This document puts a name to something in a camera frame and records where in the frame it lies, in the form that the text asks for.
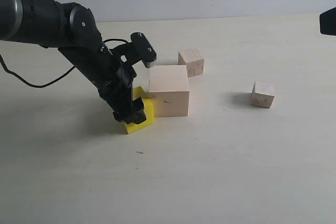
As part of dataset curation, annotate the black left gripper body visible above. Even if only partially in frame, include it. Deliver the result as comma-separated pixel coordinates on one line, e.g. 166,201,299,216
58,47,136,109

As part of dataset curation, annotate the yellow cube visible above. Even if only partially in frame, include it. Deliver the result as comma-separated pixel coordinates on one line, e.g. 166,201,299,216
122,86,155,134

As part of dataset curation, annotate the large wooden cube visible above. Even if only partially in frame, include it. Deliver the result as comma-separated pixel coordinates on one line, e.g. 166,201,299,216
148,65,190,118

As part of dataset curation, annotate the medium wooden cube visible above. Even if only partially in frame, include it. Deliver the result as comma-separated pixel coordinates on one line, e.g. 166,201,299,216
178,48,204,77

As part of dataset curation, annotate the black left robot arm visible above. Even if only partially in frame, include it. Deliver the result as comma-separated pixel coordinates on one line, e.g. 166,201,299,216
1,0,156,124

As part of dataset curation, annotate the small wooden cube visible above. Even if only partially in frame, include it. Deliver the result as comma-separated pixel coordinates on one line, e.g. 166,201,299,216
251,81,276,109

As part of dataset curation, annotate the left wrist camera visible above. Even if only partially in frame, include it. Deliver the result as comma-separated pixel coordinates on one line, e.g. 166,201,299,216
110,32,158,69

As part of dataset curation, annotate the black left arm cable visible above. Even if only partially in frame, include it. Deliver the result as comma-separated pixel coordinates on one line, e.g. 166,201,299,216
0,0,129,88

